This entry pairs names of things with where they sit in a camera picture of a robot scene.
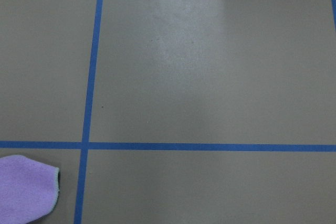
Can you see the purple microfiber cloth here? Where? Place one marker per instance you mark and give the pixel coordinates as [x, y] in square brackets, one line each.
[29, 189]

